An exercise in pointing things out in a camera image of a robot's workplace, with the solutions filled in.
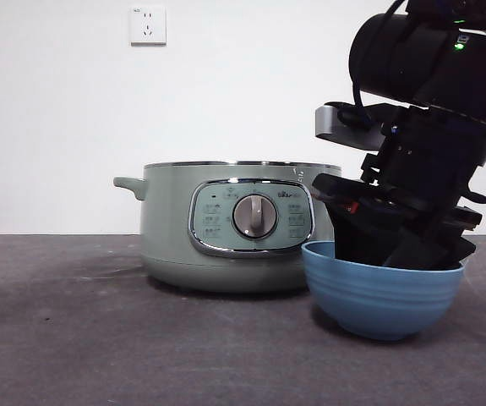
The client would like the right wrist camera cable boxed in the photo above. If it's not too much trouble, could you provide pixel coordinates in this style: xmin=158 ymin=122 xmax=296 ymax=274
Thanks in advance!
xmin=338 ymin=79 xmax=375 ymax=129

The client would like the pale green electric steamer pot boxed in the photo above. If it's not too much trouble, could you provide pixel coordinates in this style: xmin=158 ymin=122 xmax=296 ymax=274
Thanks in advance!
xmin=113 ymin=160 xmax=341 ymax=294

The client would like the blue ribbed bowl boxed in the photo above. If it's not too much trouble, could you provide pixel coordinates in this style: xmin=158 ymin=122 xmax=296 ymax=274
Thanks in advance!
xmin=301 ymin=240 xmax=467 ymax=342

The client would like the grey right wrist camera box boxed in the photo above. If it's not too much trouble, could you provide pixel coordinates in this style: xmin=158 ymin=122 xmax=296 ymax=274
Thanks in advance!
xmin=314 ymin=102 xmax=390 ymax=152

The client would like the white wall socket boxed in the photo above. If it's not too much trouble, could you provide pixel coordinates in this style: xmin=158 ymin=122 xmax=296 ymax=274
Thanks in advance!
xmin=130 ymin=6 xmax=167 ymax=47

